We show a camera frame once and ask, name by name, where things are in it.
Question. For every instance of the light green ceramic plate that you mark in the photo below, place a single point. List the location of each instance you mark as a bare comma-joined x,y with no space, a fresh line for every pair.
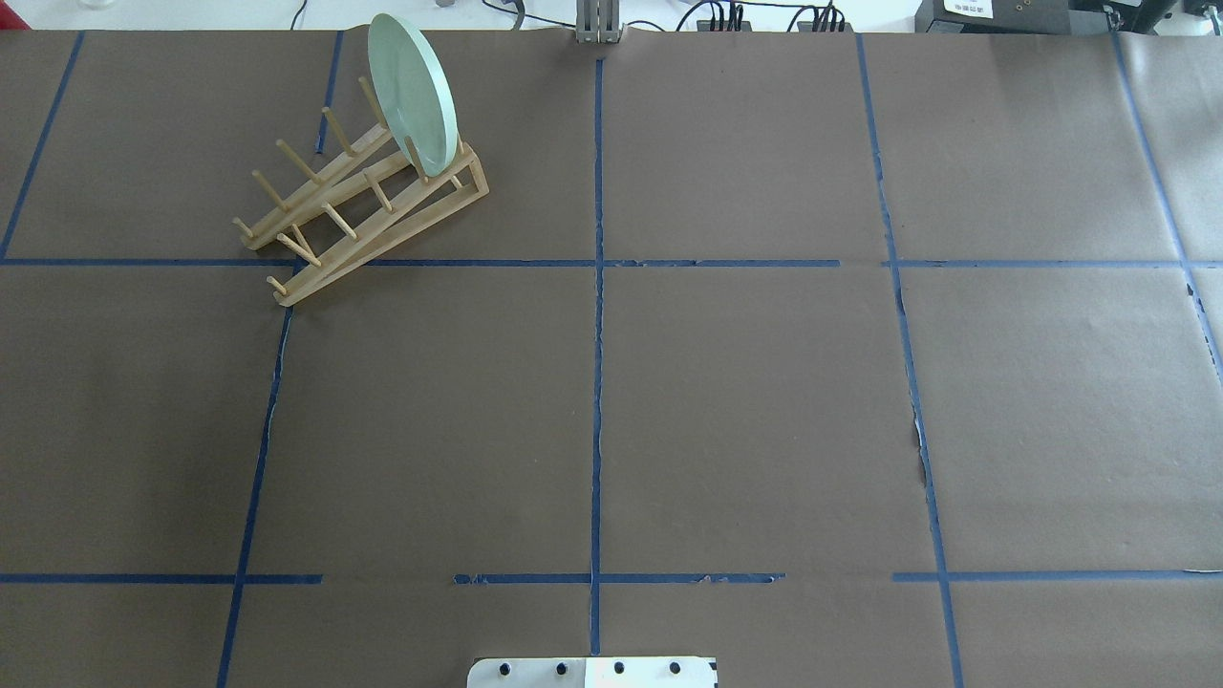
413,93

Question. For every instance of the wooden dish rack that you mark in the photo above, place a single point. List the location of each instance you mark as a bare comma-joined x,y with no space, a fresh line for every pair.
372,197

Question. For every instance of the grey post bracket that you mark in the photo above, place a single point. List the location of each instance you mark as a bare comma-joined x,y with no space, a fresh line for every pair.
598,22

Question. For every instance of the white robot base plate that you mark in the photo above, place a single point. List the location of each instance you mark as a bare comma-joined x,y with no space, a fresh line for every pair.
595,671

